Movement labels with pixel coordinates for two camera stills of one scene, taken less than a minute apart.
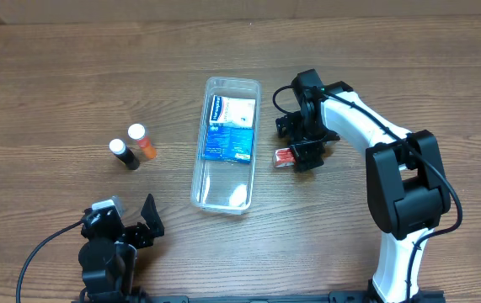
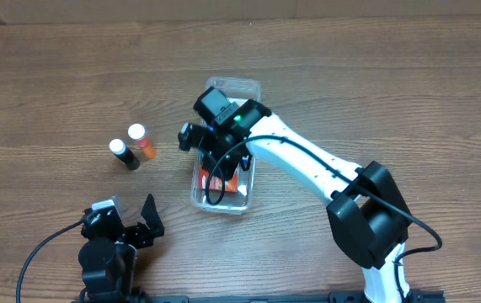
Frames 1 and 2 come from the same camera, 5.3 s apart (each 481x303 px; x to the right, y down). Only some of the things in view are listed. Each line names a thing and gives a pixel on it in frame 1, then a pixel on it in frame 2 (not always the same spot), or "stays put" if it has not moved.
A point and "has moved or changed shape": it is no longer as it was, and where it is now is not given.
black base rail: (127, 296) stays put
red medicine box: (283, 157) has moved or changed shape
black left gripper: (132, 234) stays put
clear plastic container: (224, 169) stays put
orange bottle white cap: (136, 131) stays put
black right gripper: (301, 137) -> (223, 167)
